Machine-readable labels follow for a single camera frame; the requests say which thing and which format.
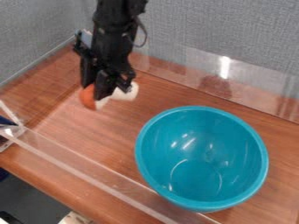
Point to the dark blue object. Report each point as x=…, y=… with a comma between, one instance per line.
x=5, y=121

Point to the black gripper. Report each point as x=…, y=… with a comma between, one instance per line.
x=104, y=66

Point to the clear acrylic barrier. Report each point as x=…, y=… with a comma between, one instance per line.
x=249, y=85
x=36, y=62
x=92, y=172

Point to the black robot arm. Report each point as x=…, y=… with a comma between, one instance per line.
x=116, y=14

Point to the brown and white toy mushroom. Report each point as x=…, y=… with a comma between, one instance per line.
x=89, y=103

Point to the blue plastic bowl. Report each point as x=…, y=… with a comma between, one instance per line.
x=201, y=158

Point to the clear acrylic back barrier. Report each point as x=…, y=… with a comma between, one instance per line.
x=249, y=85

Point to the clear acrylic front barrier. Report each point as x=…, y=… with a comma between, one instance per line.
x=92, y=172

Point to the clear acrylic left barrier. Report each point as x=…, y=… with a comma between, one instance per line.
x=36, y=62

